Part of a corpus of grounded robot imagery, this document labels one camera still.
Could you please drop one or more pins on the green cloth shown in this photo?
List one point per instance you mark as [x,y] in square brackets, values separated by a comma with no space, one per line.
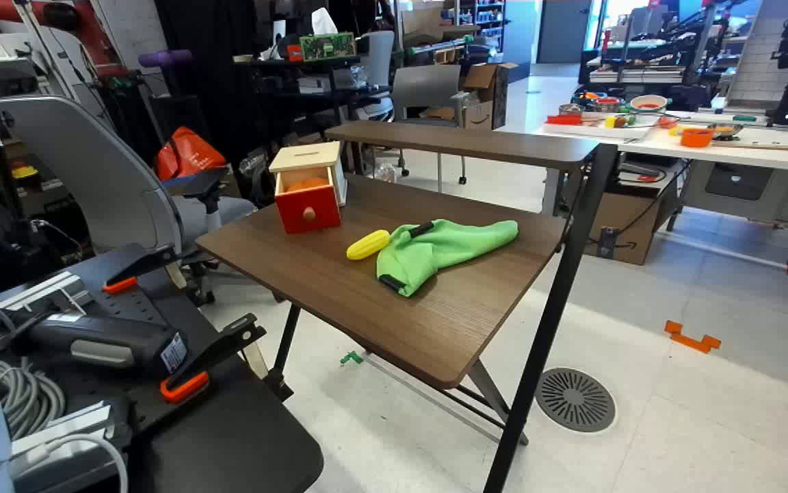
[418,252]

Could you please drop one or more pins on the yellow toy corn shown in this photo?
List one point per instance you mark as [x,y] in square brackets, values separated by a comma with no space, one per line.
[367,244]

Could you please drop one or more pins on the brown wooden desk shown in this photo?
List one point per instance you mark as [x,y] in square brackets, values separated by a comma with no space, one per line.
[440,333]

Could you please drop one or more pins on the red wooden drawer box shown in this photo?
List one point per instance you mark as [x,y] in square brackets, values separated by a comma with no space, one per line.
[308,187]

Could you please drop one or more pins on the orange bag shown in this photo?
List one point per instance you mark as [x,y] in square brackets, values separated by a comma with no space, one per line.
[186,154]

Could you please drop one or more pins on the black orange clamp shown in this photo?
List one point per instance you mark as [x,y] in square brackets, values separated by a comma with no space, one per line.
[130,276]
[195,373]

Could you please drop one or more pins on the cardboard box under table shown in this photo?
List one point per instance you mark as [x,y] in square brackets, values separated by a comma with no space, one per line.
[628,222]

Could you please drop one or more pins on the round floor drain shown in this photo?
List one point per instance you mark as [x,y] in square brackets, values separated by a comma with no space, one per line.
[575,400]

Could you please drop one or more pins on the black orange rear clamp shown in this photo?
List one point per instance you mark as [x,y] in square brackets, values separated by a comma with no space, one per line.
[130,276]

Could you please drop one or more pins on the grey office chair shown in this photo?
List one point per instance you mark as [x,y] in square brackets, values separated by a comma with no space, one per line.
[122,198]

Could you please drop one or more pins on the orange bowl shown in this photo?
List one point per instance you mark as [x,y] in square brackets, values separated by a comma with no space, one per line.
[695,139]

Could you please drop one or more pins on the white work table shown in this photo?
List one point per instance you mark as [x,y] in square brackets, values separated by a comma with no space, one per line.
[745,150]

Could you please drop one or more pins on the orange floor bracket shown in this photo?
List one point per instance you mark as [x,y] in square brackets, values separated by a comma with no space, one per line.
[705,343]

